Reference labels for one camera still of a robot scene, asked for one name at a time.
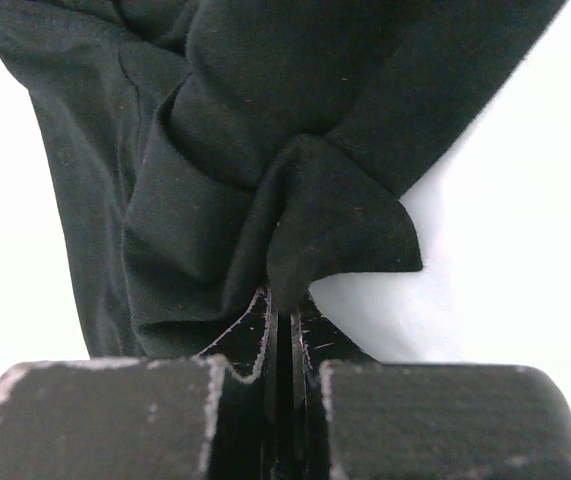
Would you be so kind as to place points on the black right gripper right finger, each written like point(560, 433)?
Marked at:
point(319, 346)

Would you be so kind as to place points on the black t shirt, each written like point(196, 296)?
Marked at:
point(203, 152)

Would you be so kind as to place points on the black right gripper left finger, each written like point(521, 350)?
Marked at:
point(246, 347)

